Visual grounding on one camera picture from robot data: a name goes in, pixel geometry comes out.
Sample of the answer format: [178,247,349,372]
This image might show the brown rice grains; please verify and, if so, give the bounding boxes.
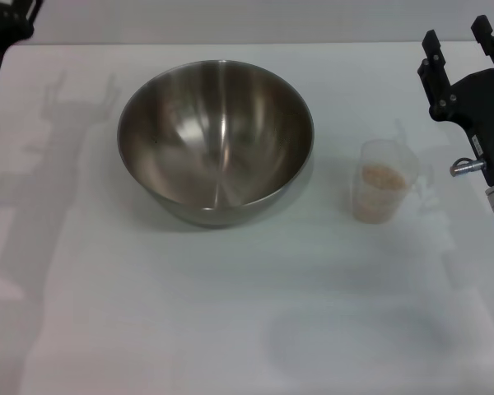
[355,162,408,224]

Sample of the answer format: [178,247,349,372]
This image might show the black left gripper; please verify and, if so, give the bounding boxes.
[0,0,44,103]

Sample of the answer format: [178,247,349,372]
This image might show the stainless steel mixing bowl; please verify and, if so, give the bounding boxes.
[116,59,315,230]

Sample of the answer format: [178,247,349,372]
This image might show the right arm silver cable connector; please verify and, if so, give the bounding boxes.
[449,156,488,179]

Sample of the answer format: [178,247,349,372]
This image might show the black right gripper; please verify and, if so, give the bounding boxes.
[416,15,494,189]

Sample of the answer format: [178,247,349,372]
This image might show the clear plastic measuring cup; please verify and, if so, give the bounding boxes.
[351,138,422,225]

